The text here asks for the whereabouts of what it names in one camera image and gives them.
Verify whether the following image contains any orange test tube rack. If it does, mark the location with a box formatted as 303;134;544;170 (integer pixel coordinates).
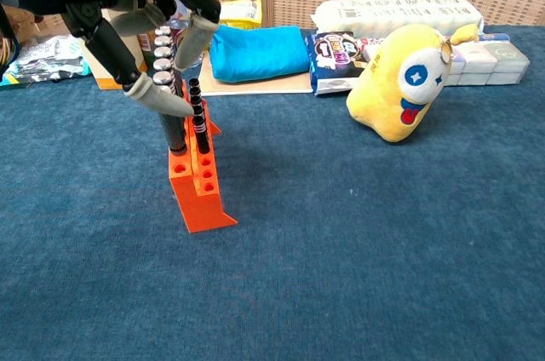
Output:
166;79;238;235

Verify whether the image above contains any brown capybara plush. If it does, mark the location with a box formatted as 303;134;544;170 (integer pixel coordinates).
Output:
2;4;44;35

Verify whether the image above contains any crumpled plastic wrapper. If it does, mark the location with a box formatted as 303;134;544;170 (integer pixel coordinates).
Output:
0;33;93;89

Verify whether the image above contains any tall cream yellow carton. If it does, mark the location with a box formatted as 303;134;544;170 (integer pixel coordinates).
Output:
80;7;148;91

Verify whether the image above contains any clear water bottle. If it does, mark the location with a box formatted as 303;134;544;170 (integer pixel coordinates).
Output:
167;14;204;69

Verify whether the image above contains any yellow snack box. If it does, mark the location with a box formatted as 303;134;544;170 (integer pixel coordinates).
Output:
218;0;263;32

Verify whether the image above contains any blue pouch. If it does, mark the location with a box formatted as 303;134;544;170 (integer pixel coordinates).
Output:
209;21;310;83

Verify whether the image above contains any dark purple snack pack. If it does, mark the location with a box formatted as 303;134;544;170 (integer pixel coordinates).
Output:
304;31;372;98

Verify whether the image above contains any white tissue roll pack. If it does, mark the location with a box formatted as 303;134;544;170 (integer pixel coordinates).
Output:
310;0;485;41

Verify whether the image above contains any yellow plush toy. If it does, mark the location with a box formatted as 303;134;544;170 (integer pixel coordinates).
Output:
345;22;482;144

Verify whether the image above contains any plastic food wrap box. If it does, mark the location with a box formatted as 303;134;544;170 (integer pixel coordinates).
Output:
355;32;511;62

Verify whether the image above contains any pastel tissue packet bundle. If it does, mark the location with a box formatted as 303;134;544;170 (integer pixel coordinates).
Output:
442;42;531;87

